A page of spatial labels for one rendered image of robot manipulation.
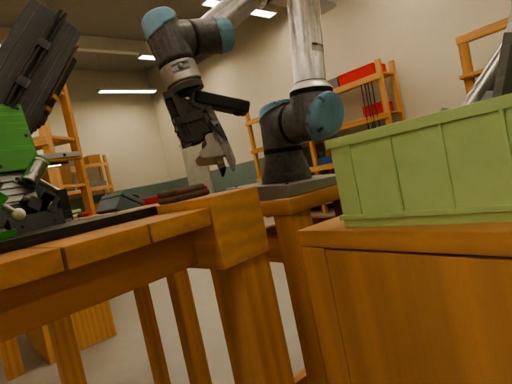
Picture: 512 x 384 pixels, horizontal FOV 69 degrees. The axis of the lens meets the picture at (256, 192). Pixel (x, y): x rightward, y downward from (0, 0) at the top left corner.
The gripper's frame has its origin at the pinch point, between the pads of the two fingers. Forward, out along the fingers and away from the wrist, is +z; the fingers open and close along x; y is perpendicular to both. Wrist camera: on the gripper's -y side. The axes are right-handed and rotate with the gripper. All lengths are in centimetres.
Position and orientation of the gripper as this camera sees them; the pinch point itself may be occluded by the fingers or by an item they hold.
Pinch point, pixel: (231, 173)
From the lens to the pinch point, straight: 77.9
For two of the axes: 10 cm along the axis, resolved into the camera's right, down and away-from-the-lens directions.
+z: 3.7, 9.3, 0.5
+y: -9.0, 3.7, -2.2
